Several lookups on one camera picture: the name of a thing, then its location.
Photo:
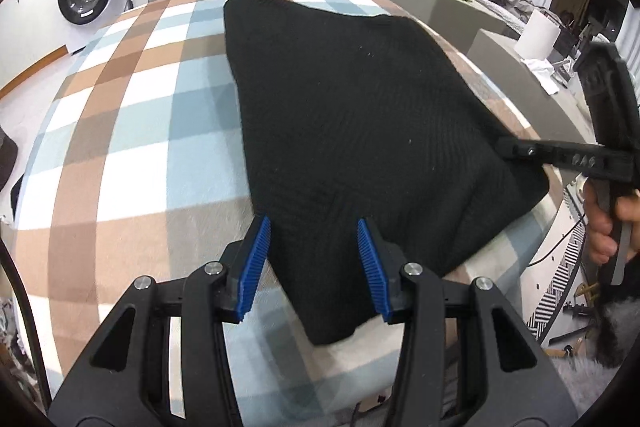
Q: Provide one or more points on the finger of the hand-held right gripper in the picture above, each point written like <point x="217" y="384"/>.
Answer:
<point x="545" y="154"/>

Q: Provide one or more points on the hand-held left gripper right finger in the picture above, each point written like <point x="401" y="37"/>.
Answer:
<point x="370" y="267"/>

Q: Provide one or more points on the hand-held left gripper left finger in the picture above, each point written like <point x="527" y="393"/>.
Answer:
<point x="255" y="267"/>

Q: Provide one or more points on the black knit garment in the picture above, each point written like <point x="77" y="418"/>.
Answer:
<point x="350" y="107"/>

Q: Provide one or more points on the person's right forearm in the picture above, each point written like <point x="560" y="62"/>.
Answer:
<point x="617" y="332"/>

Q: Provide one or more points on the person's right hand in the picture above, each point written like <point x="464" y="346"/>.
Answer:
<point x="597" y="227"/>

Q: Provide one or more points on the grey cube ottoman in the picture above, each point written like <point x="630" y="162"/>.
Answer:
<point x="525" y="107"/>
<point x="435" y="17"/>

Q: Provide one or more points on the white crumpled cloth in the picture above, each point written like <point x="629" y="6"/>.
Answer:
<point x="540" y="69"/>

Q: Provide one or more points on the white paper towel roll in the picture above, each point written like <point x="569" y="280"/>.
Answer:
<point x="537" y="34"/>

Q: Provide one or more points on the black white striped rug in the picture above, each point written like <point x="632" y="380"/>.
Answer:
<point x="560" y="282"/>

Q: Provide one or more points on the checked blanket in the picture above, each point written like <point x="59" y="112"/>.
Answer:
<point x="140" y="132"/>

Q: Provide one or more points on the black slipper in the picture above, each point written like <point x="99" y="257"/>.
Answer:
<point x="7" y="157"/>
<point x="16" y="197"/>

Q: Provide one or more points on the black white patterned cloth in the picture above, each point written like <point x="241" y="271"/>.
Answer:
<point x="12" y="347"/>

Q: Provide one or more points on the white kitchen counter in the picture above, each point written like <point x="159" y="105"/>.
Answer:
<point x="30" y="22"/>

